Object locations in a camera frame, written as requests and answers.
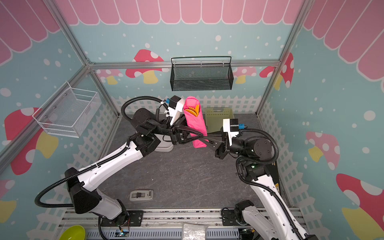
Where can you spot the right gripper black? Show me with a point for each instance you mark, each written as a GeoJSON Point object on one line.
{"type": "Point", "coordinates": [222, 147]}

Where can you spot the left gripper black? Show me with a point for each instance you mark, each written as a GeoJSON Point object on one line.
{"type": "Point", "coordinates": [177, 135]}

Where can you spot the green perforated plastic basket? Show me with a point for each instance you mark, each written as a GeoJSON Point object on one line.
{"type": "Point", "coordinates": [214, 118]}

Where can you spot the orange plastic knife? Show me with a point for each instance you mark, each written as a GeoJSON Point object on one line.
{"type": "Point", "coordinates": [197, 110]}

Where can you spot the pink paper napkin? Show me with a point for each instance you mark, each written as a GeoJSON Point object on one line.
{"type": "Point", "coordinates": [196, 123]}

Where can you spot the white plastic tub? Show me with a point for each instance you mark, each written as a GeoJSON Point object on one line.
{"type": "Point", "coordinates": [165, 145]}

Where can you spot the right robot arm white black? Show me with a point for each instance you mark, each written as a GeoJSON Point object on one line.
{"type": "Point", "coordinates": [256, 151]}

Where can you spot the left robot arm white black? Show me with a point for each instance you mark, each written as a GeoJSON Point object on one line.
{"type": "Point", "coordinates": [83, 184]}

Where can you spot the black flat box yellow label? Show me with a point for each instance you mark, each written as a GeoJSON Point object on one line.
{"type": "Point", "coordinates": [275, 175]}

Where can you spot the clear plastic bag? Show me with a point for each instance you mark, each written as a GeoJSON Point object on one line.
{"type": "Point", "coordinates": [194, 232]}

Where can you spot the lime green bowl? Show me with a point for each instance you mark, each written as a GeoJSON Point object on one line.
{"type": "Point", "coordinates": [76, 232]}

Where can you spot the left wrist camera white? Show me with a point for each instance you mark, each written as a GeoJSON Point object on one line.
{"type": "Point", "coordinates": [175, 108]}

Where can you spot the black mesh wall basket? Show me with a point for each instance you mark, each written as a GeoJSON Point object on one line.
{"type": "Point", "coordinates": [213, 73]}

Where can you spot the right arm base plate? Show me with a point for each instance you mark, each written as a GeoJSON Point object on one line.
{"type": "Point", "coordinates": [229, 217]}

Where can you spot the grey switch box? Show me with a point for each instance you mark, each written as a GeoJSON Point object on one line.
{"type": "Point", "coordinates": [141, 195]}

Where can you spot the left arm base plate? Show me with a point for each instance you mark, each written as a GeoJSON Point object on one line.
{"type": "Point", "coordinates": [134, 219]}

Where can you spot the white wire wall basket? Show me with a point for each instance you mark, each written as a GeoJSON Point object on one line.
{"type": "Point", "coordinates": [68, 112]}

